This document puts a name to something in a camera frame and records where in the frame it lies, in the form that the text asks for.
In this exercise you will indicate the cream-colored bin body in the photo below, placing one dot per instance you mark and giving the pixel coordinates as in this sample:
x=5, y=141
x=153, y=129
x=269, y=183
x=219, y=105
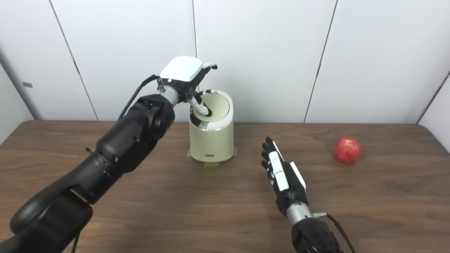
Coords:
x=211, y=144

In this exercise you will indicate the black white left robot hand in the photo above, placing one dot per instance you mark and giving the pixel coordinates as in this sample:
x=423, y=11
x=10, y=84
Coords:
x=182, y=70

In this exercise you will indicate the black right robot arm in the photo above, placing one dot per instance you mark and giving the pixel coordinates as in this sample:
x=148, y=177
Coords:
x=313, y=239

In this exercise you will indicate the red apple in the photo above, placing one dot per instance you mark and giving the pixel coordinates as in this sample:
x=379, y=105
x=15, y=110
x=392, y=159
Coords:
x=347, y=150

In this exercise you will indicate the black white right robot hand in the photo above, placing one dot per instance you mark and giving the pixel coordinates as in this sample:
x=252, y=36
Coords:
x=281, y=175

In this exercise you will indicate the grey wall sticker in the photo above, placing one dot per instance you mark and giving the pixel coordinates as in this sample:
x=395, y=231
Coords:
x=27, y=84

